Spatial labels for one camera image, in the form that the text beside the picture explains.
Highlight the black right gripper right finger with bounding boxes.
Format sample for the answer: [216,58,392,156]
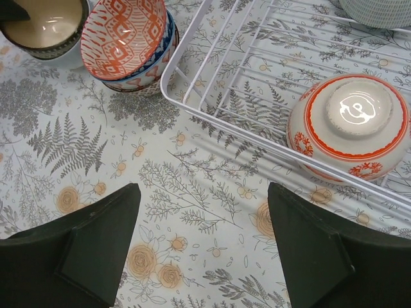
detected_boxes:
[268,182,410,307]

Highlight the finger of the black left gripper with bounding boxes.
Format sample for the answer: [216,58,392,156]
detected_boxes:
[0,0,30,22]

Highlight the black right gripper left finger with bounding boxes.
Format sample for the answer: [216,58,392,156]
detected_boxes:
[1,184,141,307]

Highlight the black gold bowl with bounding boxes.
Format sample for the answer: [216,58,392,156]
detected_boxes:
[1,0,91,60]

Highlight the red diamond pattern bowl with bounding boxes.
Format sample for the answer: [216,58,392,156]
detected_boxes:
[80,0,167,81]

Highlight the white orange ring bowl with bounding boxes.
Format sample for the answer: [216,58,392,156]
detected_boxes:
[286,74,410,181]

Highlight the blue triangle pattern bowl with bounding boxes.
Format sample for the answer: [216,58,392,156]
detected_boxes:
[102,12,179,92]

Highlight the pale green bowl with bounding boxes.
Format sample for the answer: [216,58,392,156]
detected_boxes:
[339,0,410,29]

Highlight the brown checker pattern bowl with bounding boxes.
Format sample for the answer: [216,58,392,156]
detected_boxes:
[103,22,179,93]

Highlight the white wire dish rack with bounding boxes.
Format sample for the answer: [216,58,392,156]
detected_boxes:
[161,1,410,207]

